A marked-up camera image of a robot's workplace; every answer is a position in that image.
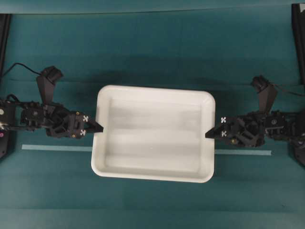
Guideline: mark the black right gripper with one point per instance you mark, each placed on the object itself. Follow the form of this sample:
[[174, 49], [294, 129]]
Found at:
[[250, 130]]

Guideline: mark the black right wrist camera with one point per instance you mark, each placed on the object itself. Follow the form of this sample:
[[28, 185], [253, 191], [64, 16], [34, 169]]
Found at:
[[266, 91]]

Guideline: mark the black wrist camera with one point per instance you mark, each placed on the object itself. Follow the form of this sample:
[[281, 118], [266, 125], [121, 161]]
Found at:
[[266, 91], [46, 82]]

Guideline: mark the black right frame rail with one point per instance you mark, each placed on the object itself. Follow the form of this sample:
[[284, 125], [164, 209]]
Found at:
[[298, 26]]

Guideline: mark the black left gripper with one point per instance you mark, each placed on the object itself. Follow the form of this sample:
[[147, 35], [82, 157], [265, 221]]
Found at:
[[58, 121]]

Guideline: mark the black frame rail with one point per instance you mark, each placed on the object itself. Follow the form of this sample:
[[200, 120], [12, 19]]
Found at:
[[4, 32], [298, 26]]

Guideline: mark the black left frame rail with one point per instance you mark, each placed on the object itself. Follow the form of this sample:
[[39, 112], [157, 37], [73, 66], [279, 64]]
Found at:
[[4, 32]]

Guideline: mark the light blue tape strip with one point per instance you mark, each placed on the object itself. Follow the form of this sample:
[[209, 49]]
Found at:
[[88, 149]]

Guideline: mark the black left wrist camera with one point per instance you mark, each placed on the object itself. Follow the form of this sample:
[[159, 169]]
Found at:
[[46, 82]]

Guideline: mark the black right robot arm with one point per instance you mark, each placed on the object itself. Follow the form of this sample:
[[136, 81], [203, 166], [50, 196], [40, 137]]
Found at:
[[296, 135]]

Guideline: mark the white plastic tray case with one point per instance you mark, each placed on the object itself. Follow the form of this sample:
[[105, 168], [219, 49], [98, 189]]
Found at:
[[154, 134]]

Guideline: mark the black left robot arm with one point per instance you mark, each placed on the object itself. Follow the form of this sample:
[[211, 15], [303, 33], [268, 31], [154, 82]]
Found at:
[[10, 116]]

